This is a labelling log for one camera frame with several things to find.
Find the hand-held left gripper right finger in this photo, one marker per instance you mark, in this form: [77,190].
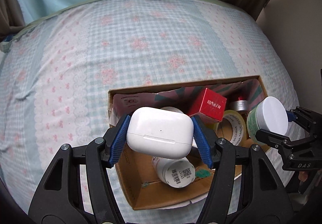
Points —
[202,141]

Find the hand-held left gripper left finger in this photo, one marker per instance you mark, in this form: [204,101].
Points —
[118,141]

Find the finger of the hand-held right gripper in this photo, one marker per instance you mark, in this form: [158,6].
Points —
[304,118]
[271,138]

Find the white lid jar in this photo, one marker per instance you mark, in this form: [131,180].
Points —
[271,113]

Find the small red box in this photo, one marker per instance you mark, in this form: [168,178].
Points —
[208,105]

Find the clear tape roll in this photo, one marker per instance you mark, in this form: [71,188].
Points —
[234,119]

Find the white plastic bottle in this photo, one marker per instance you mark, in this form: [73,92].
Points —
[176,171]

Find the white earbuds case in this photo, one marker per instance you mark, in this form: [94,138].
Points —
[159,131]

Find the cardboard box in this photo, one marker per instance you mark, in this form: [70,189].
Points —
[135,183]

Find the checked floral bed sheet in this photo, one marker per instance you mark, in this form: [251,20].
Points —
[125,50]

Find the small blue thing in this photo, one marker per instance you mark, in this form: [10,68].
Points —
[7,38]

